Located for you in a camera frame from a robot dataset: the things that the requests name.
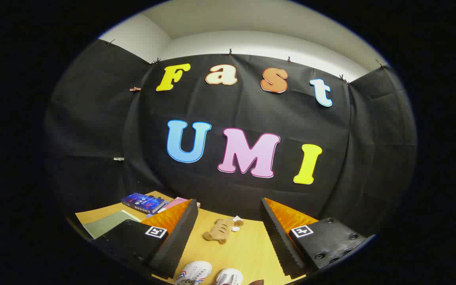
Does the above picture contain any cream fabric storage box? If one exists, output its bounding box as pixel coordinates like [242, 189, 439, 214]
[83, 209, 142, 239]

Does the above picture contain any brown bread plush toy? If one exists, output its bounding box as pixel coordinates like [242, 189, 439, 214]
[203, 216, 245, 245]

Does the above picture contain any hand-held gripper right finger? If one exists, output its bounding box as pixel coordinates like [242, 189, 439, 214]
[260, 197, 376, 279]

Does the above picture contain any row of small black clips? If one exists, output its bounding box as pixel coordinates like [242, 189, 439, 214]
[107, 38, 387, 86]

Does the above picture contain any black backdrop cloth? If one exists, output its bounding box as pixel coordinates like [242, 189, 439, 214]
[44, 39, 418, 238]

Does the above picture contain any white canvas shoe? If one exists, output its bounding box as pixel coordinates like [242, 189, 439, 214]
[215, 268, 244, 285]
[174, 261, 213, 285]

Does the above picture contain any pink cover book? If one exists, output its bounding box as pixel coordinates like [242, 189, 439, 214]
[160, 196, 201, 213]

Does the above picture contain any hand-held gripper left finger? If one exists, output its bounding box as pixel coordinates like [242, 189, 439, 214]
[91, 199, 199, 279]

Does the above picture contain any dark blue book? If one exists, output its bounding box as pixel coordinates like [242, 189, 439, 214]
[121, 192, 166, 215]

